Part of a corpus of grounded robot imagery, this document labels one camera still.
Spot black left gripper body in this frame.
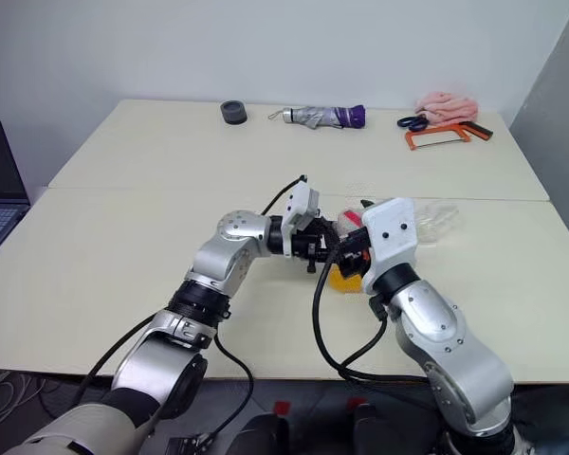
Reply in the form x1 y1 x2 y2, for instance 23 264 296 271
292 215 336 276

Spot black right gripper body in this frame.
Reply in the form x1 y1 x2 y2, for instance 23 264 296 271
337 229 374 282

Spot clear orange juice bottle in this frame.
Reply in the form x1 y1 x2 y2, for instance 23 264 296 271
329 201 366 294

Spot clear wine glass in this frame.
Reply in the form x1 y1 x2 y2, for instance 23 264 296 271
414 198 461 246

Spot folded grey purple umbrella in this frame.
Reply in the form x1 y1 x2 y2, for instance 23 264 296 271
267 104 367 130

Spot pink towel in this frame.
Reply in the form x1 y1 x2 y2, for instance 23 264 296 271
414 89 480 125

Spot orange hacksaw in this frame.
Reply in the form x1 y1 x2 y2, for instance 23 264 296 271
404 120 495 153

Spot dark grey round roll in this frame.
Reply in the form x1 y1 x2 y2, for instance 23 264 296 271
220 100 248 126

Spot dark rounded shape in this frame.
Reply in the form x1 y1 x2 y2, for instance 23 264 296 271
227 411 291 455

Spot dark open laptop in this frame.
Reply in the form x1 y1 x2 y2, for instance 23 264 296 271
0 118 32 266

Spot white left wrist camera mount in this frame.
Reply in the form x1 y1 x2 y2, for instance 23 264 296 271
282 182 322 260

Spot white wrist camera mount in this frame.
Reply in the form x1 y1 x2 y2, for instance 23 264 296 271
361 197 419 293
282 182 322 260

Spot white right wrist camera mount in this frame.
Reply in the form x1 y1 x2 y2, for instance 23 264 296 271
361 197 419 293

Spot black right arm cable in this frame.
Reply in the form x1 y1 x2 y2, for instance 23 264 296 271
311 236 431 385

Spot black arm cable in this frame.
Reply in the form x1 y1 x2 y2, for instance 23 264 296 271
75 174 310 440
311 236 431 385

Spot blue handled scissors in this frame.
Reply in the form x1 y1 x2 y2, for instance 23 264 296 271
396 115 431 133

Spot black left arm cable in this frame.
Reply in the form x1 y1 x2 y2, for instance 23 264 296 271
75 174 310 440

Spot white floor cables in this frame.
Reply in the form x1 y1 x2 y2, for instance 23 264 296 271
0 368 46 428

